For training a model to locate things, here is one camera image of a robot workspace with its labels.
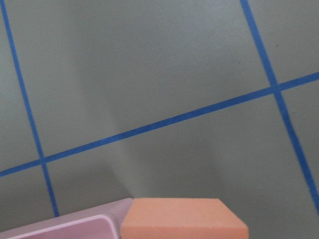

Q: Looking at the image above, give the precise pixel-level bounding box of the orange foam block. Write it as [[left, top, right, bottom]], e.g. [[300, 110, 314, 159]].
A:
[[121, 198, 249, 239]]

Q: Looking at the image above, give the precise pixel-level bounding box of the pink plastic bin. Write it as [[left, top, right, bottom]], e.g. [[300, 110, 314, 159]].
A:
[[0, 198, 133, 239]]

